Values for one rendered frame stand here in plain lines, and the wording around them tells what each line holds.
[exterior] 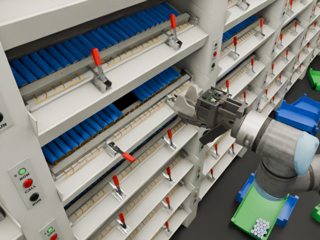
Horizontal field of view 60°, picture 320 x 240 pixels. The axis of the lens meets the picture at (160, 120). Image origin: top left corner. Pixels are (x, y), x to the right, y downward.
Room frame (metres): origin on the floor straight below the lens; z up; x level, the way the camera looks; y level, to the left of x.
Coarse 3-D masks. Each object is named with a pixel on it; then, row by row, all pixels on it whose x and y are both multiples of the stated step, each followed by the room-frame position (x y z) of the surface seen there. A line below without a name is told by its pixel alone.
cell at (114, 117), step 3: (105, 108) 0.63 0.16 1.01; (108, 108) 0.64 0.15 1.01; (105, 111) 0.63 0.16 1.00; (108, 111) 0.63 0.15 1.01; (111, 111) 0.63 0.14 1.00; (108, 114) 0.62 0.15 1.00; (111, 114) 0.62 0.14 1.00; (114, 114) 0.62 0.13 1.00; (111, 117) 0.61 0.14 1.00; (114, 117) 0.61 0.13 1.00; (117, 117) 0.61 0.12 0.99; (114, 120) 0.61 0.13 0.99
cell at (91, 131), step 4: (84, 120) 0.58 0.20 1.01; (80, 124) 0.57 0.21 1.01; (84, 124) 0.57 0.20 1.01; (88, 124) 0.57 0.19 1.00; (84, 128) 0.56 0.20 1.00; (88, 128) 0.56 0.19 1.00; (88, 132) 0.55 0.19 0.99; (92, 132) 0.55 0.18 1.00; (96, 132) 0.55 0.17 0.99; (92, 136) 0.55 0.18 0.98
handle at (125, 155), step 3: (114, 147) 0.52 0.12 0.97; (117, 150) 0.51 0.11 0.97; (120, 150) 0.51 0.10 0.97; (120, 153) 0.50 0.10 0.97; (123, 153) 0.49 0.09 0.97; (126, 153) 0.49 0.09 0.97; (123, 156) 0.49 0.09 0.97; (126, 156) 0.48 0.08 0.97; (129, 156) 0.48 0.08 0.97; (129, 159) 0.48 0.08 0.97; (132, 159) 0.48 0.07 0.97; (132, 162) 0.47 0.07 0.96
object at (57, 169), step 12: (180, 84) 0.81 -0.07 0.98; (156, 96) 0.72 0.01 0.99; (144, 108) 0.66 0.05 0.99; (120, 120) 0.60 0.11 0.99; (132, 120) 0.62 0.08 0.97; (108, 132) 0.55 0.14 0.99; (120, 132) 0.57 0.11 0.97; (96, 144) 0.51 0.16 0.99; (72, 156) 0.47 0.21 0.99; (84, 156) 0.48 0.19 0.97; (60, 168) 0.43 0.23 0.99; (72, 168) 0.44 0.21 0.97
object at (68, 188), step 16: (176, 64) 0.91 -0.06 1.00; (192, 80) 0.87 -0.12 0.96; (208, 80) 0.83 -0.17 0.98; (160, 112) 0.69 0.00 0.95; (128, 128) 0.60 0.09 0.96; (144, 128) 0.62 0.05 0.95; (128, 144) 0.55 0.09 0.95; (96, 160) 0.49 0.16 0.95; (112, 160) 0.49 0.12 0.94; (64, 176) 0.43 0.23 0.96; (80, 176) 0.44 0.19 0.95; (96, 176) 0.45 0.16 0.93; (64, 192) 0.39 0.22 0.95; (80, 192) 0.42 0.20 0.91
